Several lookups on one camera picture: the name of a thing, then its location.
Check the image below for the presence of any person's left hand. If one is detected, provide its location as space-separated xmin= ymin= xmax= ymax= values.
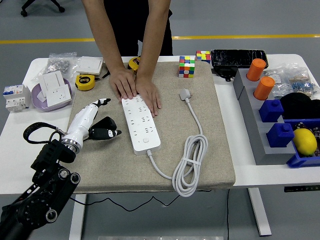
xmin=134 ymin=74 xmax=163 ymax=118

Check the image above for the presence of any person's right hand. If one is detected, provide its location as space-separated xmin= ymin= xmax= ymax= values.
xmin=108 ymin=66 xmax=138 ymax=102

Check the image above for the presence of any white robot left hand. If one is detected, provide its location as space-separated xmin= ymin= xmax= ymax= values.
xmin=61 ymin=97 xmax=123 ymax=148

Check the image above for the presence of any black plug adapter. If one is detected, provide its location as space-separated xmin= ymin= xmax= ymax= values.
xmin=93 ymin=116 xmax=118 ymax=130

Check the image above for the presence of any white power strip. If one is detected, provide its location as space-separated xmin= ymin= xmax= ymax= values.
xmin=121 ymin=94 xmax=162 ymax=156

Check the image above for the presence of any thin black adapter cord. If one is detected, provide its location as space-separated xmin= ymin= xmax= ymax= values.
xmin=69 ymin=190 xmax=213 ymax=212

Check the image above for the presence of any yellow black tape measure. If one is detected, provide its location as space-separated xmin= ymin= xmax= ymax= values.
xmin=127 ymin=56 xmax=142 ymax=75
xmin=74 ymin=73 xmax=97 ymax=92

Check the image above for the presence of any purple bowl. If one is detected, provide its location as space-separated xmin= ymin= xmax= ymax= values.
xmin=31 ymin=78 xmax=73 ymax=113

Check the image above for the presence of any large colourful puzzle cube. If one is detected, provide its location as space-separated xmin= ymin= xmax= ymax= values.
xmin=177 ymin=55 xmax=196 ymax=79

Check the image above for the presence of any beige fabric mat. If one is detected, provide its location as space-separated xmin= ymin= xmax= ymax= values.
xmin=65 ymin=61 xmax=237 ymax=195

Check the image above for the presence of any person's torso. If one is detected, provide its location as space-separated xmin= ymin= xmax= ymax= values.
xmin=103 ymin=0 xmax=174 ymax=58

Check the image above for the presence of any clear bag of screws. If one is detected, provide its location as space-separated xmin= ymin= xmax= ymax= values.
xmin=31 ymin=51 xmax=78 ymax=82

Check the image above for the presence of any small colourful puzzle cube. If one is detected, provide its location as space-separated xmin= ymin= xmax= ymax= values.
xmin=195 ymin=50 xmax=212 ymax=65

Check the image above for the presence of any white circuit breaker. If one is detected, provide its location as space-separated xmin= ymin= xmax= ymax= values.
xmin=2 ymin=84 xmax=32 ymax=113

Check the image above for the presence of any black wrapped tray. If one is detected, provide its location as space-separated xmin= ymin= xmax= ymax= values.
xmin=210 ymin=48 xmax=270 ymax=70

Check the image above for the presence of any grey block holder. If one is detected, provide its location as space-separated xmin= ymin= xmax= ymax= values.
xmin=232 ymin=67 xmax=297 ymax=166

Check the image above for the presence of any orange cylinder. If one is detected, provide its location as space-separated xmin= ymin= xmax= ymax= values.
xmin=253 ymin=76 xmax=276 ymax=101
xmin=246 ymin=58 xmax=267 ymax=82

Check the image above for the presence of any black office chair base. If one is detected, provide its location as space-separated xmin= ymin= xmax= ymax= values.
xmin=20 ymin=0 xmax=66 ymax=18

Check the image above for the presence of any blue square block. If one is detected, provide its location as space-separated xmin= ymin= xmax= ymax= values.
xmin=266 ymin=122 xmax=295 ymax=149
xmin=258 ymin=99 xmax=285 ymax=123

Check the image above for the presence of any clear bag of small parts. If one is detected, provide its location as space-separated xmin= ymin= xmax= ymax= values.
xmin=264 ymin=63 xmax=293 ymax=100

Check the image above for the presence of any white table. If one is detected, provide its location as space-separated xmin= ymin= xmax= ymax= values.
xmin=0 ymin=53 xmax=320 ymax=240

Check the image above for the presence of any black cloth bundle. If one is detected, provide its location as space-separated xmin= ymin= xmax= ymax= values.
xmin=279 ymin=92 xmax=320 ymax=120

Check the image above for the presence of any clear bag of resistors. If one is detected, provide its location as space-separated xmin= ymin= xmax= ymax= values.
xmin=287 ymin=66 xmax=320 ymax=98

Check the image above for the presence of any yellow lemon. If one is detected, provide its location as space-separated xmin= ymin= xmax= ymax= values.
xmin=292 ymin=128 xmax=318 ymax=157

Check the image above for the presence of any blue plastic bin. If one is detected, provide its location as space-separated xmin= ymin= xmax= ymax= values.
xmin=283 ymin=117 xmax=320 ymax=169

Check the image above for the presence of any black table control panel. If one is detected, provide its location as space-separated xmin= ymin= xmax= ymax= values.
xmin=283 ymin=185 xmax=320 ymax=193

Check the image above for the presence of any white wall socket panel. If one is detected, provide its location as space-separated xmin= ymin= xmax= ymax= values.
xmin=45 ymin=84 xmax=73 ymax=108

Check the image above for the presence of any white power cord with plug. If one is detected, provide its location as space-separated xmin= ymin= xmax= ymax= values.
xmin=146 ymin=88 xmax=209 ymax=198

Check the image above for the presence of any white flat switch plate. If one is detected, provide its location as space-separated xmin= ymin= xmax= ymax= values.
xmin=74 ymin=56 xmax=105 ymax=76

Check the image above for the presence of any white wall switch panel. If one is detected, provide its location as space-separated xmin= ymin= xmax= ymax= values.
xmin=37 ymin=70 xmax=66 ymax=98

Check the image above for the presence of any black device with strap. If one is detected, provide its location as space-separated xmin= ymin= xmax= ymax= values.
xmin=211 ymin=66 xmax=238 ymax=83

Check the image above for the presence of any black table cable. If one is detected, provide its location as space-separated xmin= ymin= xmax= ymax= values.
xmin=225 ymin=188 xmax=231 ymax=240

